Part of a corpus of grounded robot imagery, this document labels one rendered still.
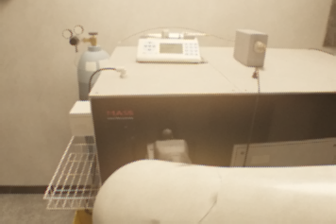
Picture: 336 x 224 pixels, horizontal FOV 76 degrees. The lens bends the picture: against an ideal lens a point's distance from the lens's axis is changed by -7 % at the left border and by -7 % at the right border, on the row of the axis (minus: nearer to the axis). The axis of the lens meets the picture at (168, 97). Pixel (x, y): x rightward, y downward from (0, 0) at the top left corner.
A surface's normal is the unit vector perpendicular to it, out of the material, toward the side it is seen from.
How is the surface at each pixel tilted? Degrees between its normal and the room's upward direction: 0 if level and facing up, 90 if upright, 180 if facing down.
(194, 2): 90
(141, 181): 20
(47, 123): 90
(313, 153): 90
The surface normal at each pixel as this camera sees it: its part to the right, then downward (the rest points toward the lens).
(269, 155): 0.11, 0.38
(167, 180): -0.28, -0.88
